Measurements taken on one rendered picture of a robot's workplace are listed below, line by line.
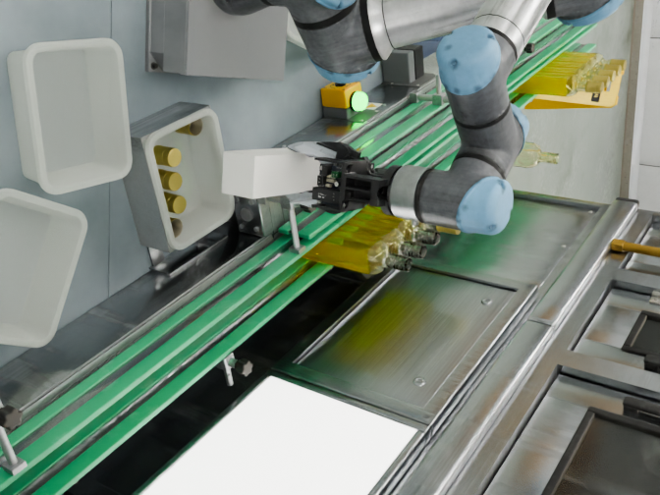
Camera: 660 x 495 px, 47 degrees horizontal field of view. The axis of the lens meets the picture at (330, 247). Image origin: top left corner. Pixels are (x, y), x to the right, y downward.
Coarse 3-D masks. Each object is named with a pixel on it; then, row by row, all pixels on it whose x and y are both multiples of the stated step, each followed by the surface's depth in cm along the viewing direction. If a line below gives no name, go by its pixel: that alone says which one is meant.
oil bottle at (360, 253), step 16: (336, 240) 150; (352, 240) 150; (368, 240) 149; (304, 256) 156; (320, 256) 153; (336, 256) 150; (352, 256) 148; (368, 256) 145; (384, 256) 146; (368, 272) 147
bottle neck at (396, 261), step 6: (384, 258) 145; (390, 258) 145; (396, 258) 144; (402, 258) 144; (408, 258) 143; (384, 264) 146; (390, 264) 145; (396, 264) 144; (402, 264) 143; (408, 264) 145; (402, 270) 144; (408, 270) 144
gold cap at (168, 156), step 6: (156, 150) 134; (162, 150) 133; (168, 150) 133; (174, 150) 133; (156, 156) 134; (162, 156) 133; (168, 156) 132; (174, 156) 133; (180, 156) 134; (156, 162) 135; (162, 162) 133; (168, 162) 133; (174, 162) 134
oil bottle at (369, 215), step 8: (368, 208) 162; (360, 216) 159; (368, 216) 158; (376, 216) 158; (384, 216) 157; (392, 216) 157; (384, 224) 155; (392, 224) 154; (400, 224) 154; (408, 224) 154; (408, 232) 153; (408, 240) 154
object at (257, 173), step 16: (224, 160) 109; (240, 160) 108; (256, 160) 106; (272, 160) 109; (288, 160) 112; (304, 160) 116; (224, 176) 110; (240, 176) 108; (256, 176) 107; (272, 176) 110; (288, 176) 113; (304, 176) 116; (224, 192) 110; (240, 192) 108; (256, 192) 108; (272, 192) 111; (288, 192) 114
